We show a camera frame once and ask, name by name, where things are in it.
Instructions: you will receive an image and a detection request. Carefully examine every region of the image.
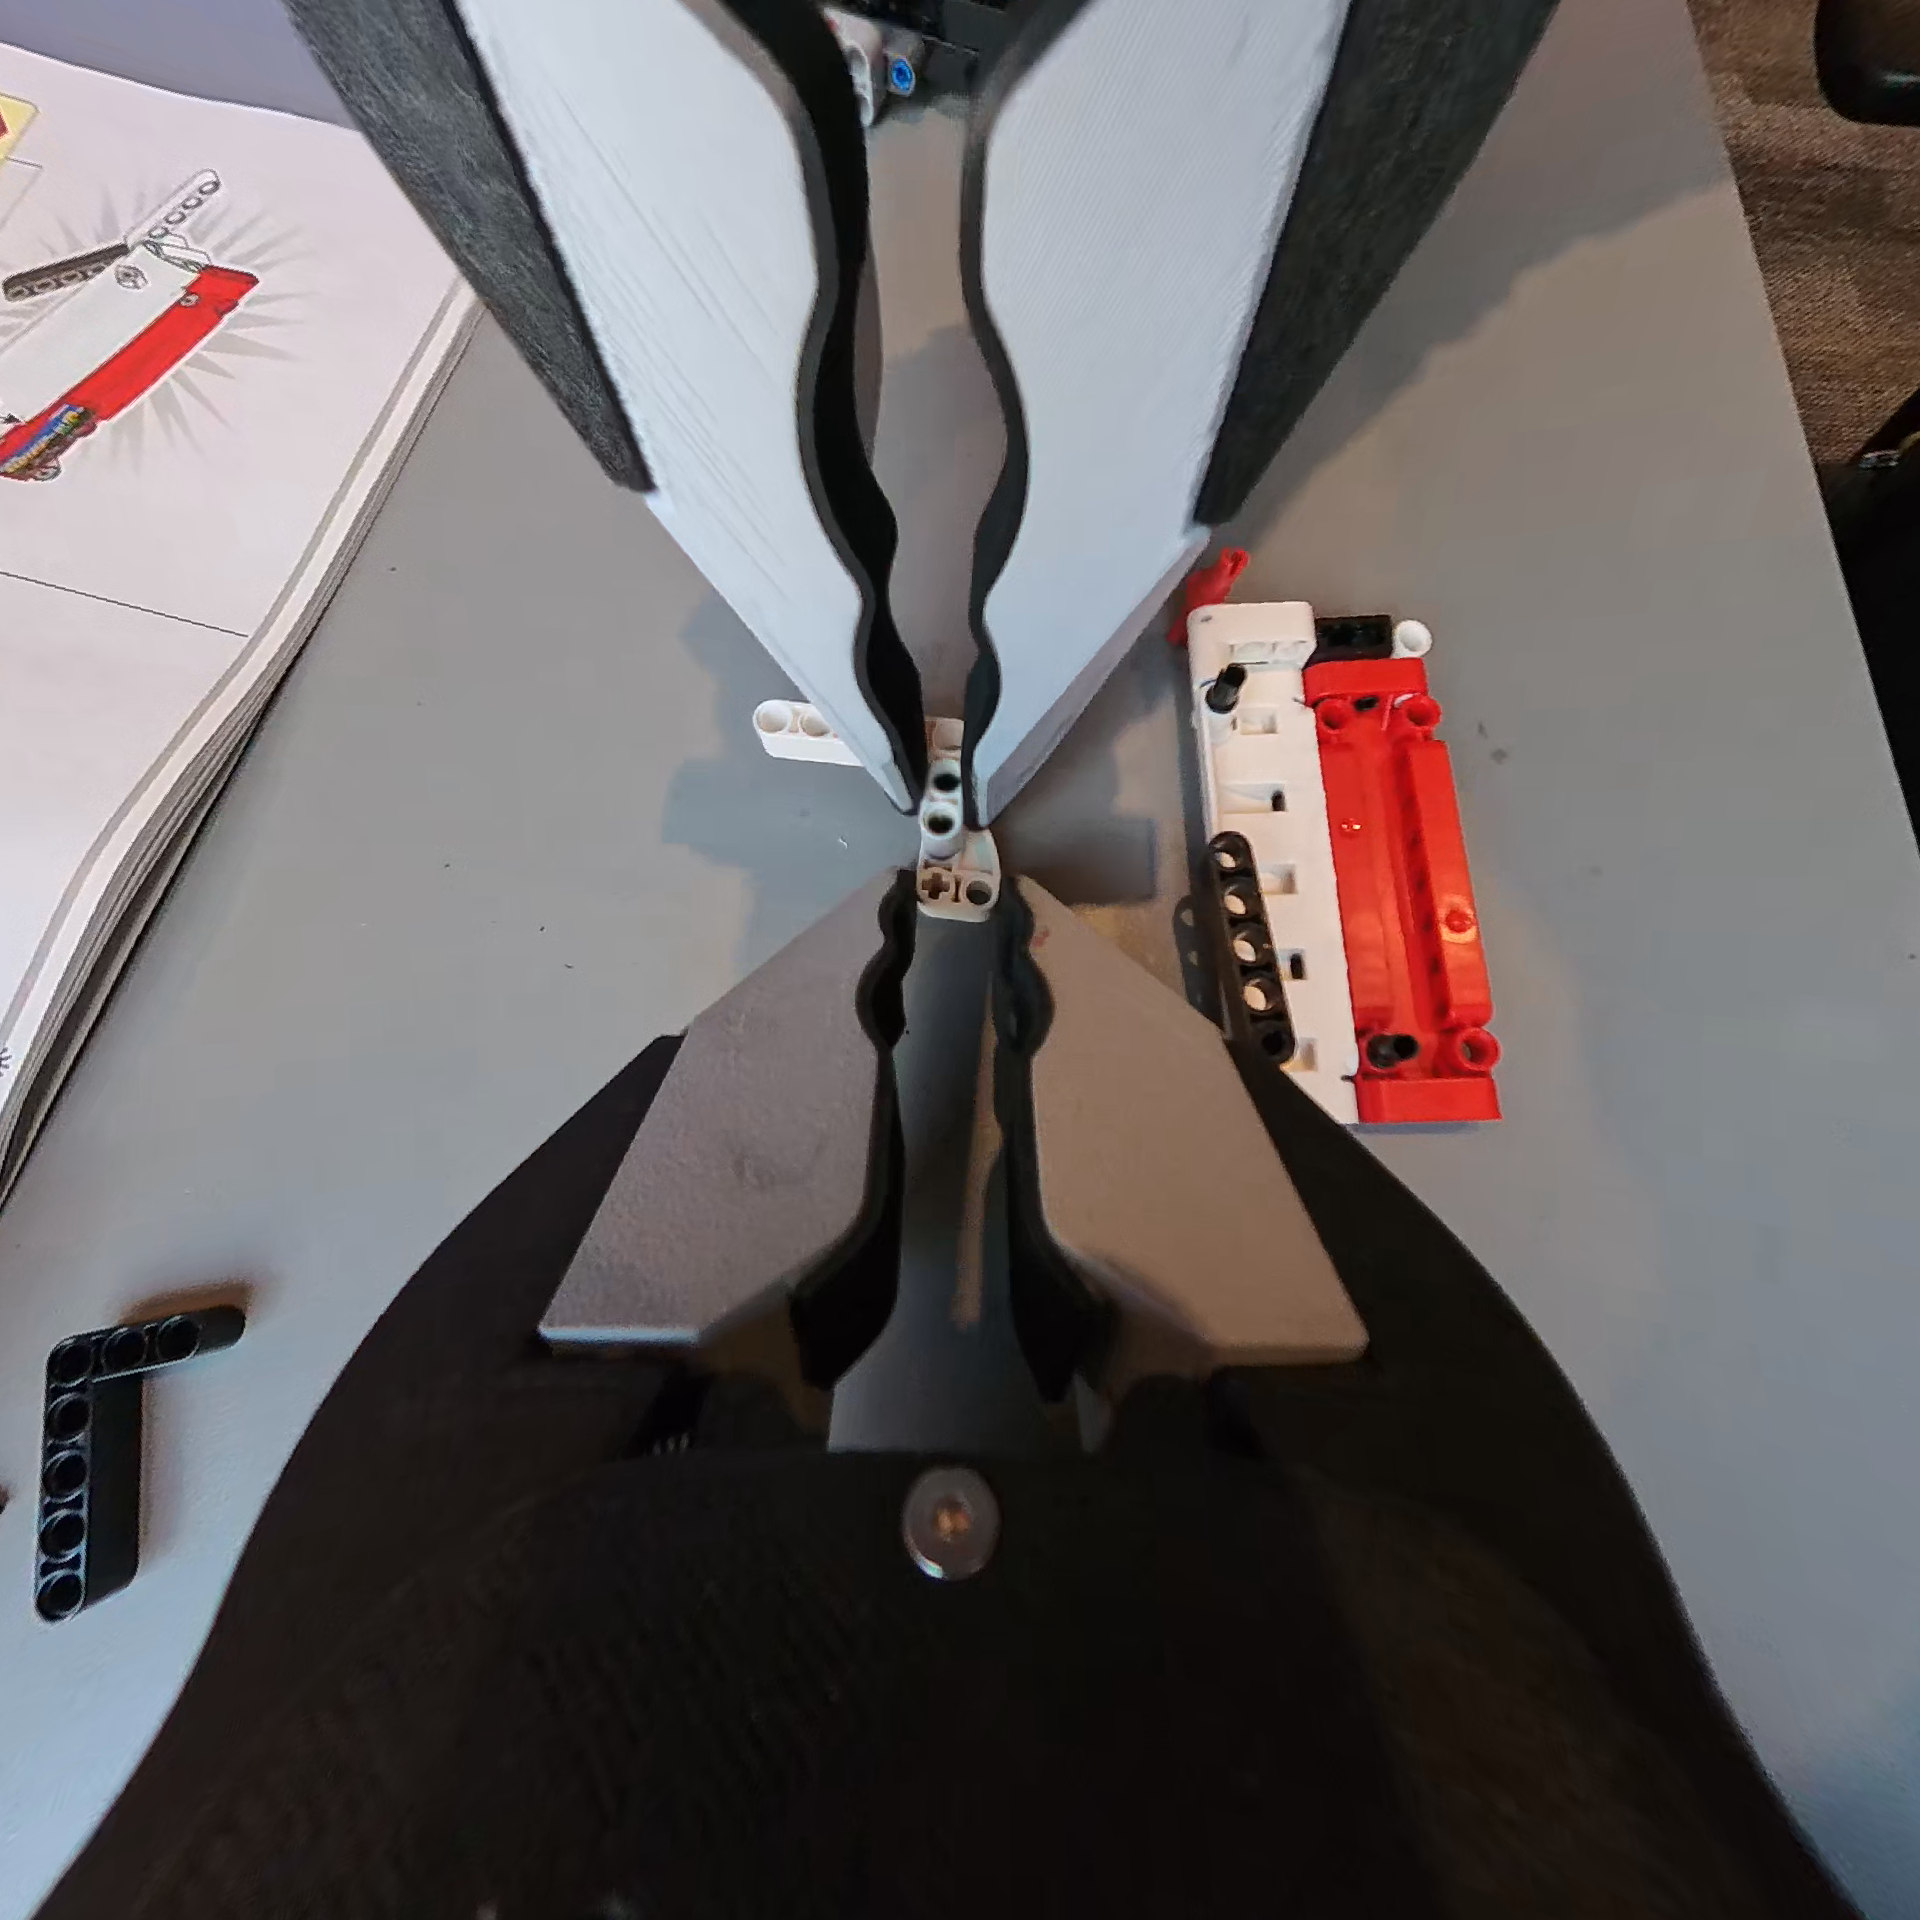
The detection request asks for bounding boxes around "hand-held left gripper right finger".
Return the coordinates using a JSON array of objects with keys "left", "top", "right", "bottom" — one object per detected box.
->
[{"left": 983, "top": 879, "right": 1370, "bottom": 1404}]

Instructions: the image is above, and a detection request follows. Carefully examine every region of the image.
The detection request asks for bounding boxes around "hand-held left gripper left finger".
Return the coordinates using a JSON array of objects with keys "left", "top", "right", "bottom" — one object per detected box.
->
[{"left": 538, "top": 878, "right": 914, "bottom": 1395}]

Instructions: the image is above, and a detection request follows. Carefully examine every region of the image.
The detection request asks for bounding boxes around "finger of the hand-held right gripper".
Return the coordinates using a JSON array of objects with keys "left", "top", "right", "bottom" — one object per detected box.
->
[
  {"left": 960, "top": 0, "right": 1355, "bottom": 834},
  {"left": 451, "top": 0, "right": 929, "bottom": 818}
]

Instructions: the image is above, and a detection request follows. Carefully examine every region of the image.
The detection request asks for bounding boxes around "small white curved brick piece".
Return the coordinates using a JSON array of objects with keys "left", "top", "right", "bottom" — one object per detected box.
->
[{"left": 914, "top": 833, "right": 1003, "bottom": 916}]

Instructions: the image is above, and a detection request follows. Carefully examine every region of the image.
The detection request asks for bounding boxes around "red and white brick panel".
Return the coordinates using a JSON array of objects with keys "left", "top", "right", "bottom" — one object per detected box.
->
[{"left": 1184, "top": 599, "right": 1504, "bottom": 1129}]

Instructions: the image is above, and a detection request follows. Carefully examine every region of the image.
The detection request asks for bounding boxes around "white L-shaped brick beam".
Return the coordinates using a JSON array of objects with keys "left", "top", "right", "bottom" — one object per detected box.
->
[{"left": 751, "top": 697, "right": 971, "bottom": 846}]

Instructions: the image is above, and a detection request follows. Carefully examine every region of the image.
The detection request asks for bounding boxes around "black straight brick beam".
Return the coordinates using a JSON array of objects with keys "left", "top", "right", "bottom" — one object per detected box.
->
[{"left": 1210, "top": 833, "right": 1304, "bottom": 1068}]

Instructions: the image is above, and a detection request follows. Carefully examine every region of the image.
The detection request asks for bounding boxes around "multicoloured toy brick car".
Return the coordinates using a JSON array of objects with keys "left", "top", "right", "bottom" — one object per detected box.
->
[{"left": 816, "top": 0, "right": 1039, "bottom": 125}]

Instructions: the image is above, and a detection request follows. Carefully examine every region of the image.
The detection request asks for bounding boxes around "open instruction booklet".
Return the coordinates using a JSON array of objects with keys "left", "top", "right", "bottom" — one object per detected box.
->
[{"left": 0, "top": 41, "right": 483, "bottom": 1202}]

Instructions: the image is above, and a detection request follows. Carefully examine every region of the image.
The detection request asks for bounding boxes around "black L-shaped brick beam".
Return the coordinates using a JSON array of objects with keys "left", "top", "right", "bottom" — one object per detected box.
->
[{"left": 33, "top": 1305, "right": 249, "bottom": 1626}]

